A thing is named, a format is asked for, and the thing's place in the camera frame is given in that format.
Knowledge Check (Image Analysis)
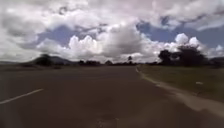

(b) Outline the distant row of trees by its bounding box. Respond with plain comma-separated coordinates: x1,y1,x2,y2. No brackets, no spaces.
33,53,138,67

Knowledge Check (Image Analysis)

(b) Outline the dark grey asphalt road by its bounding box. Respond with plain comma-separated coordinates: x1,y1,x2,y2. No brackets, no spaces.
0,65,224,128

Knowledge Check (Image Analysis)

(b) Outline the distant hill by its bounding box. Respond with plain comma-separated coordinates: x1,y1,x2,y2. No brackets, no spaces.
20,55,77,66

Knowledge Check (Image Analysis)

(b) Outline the clump of dark trees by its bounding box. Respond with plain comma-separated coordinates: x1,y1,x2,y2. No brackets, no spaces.
157,44,209,67

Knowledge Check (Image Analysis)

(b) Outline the grass verge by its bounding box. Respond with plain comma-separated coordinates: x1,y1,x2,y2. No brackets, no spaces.
136,63,224,104

